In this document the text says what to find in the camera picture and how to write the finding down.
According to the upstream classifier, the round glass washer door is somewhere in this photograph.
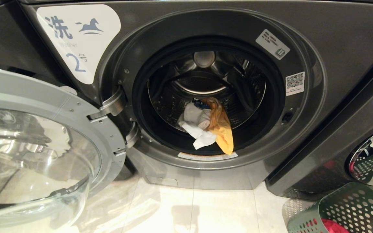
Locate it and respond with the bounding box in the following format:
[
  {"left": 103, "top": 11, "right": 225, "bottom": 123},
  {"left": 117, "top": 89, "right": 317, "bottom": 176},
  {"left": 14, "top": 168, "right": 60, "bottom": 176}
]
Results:
[{"left": 0, "top": 67, "right": 127, "bottom": 231}]

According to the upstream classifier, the green perforated laundry basket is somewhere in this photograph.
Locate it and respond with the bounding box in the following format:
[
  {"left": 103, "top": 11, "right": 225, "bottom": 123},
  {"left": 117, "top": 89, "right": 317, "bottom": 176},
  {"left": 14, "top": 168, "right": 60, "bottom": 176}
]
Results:
[{"left": 287, "top": 182, "right": 373, "bottom": 233}]

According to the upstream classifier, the chrome rimmed washer door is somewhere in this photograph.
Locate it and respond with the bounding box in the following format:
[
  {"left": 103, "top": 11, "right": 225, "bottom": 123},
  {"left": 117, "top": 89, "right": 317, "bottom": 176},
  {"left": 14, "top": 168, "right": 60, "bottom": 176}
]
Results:
[{"left": 345, "top": 124, "right": 373, "bottom": 187}]

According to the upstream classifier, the white cloth garment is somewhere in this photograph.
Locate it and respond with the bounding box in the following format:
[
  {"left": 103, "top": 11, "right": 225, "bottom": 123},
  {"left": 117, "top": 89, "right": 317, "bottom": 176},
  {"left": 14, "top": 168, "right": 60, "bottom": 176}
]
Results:
[{"left": 177, "top": 102, "right": 217, "bottom": 150}]

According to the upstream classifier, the yellow orange garment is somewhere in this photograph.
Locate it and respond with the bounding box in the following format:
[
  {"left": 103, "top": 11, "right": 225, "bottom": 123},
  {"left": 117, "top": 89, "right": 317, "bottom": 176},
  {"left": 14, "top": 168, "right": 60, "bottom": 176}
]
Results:
[{"left": 204, "top": 97, "right": 234, "bottom": 155}]

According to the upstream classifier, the dark grey washing machine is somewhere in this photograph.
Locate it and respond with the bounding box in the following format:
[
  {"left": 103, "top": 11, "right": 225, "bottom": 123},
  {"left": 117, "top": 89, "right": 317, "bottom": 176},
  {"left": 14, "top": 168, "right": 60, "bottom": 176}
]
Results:
[
  {"left": 0, "top": 0, "right": 77, "bottom": 88},
  {"left": 266, "top": 51, "right": 373, "bottom": 201},
  {"left": 17, "top": 0, "right": 373, "bottom": 190}
]

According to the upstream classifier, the red garment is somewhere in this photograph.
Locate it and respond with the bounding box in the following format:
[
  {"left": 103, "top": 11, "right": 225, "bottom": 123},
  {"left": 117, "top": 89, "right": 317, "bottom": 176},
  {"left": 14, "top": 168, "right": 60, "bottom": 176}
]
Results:
[{"left": 321, "top": 218, "right": 349, "bottom": 233}]

